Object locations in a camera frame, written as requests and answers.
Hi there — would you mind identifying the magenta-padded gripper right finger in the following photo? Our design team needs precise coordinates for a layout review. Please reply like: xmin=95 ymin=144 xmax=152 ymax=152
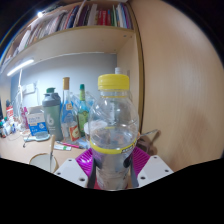
xmin=128 ymin=145 xmax=175 ymax=189

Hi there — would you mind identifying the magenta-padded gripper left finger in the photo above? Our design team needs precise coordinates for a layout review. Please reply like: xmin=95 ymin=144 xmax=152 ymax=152
xmin=53 ymin=148 xmax=99 ymax=190

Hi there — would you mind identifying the clear bottle with yellow cap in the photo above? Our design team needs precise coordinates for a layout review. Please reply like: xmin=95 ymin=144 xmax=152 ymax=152
xmin=87 ymin=73 xmax=140 ymax=192

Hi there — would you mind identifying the brown mug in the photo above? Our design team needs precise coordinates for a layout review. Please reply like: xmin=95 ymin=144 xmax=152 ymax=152
xmin=136 ymin=129 xmax=160 ymax=156

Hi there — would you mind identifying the brown jar with white lid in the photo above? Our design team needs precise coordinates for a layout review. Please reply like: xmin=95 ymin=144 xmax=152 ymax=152
xmin=83 ymin=121 xmax=92 ymax=141

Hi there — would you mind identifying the cream ceramic cup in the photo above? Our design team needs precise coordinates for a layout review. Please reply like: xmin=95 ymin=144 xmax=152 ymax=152
xmin=28 ymin=152 xmax=60 ymax=174

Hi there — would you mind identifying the green glass bottle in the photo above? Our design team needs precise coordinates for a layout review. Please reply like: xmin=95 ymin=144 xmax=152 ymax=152
xmin=77 ymin=83 xmax=90 ymax=138

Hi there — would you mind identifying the clear glass bottle gold cap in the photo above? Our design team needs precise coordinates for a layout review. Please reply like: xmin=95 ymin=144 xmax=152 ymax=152
xmin=60 ymin=76 xmax=82 ymax=144

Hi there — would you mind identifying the blue and white box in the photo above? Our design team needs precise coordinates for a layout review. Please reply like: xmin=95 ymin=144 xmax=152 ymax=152
xmin=25 ymin=105 xmax=48 ymax=136

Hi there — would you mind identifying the magenta pouch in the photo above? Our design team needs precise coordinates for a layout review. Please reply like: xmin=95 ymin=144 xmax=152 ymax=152
xmin=20 ymin=106 xmax=29 ymax=129

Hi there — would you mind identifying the red and white canister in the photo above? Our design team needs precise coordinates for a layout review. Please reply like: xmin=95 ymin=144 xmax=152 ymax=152
xmin=5 ymin=105 xmax=15 ymax=123

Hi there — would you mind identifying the white power strip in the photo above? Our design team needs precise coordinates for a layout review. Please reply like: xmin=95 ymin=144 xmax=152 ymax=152
xmin=19 ymin=82 xmax=37 ymax=95

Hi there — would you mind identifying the under-shelf light bar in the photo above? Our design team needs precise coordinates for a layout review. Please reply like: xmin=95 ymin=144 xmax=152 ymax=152
xmin=6 ymin=58 xmax=35 ymax=77

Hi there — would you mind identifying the wooden-handled spoon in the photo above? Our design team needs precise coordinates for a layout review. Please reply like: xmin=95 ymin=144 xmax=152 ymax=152
xmin=49 ymin=134 xmax=57 ymax=173

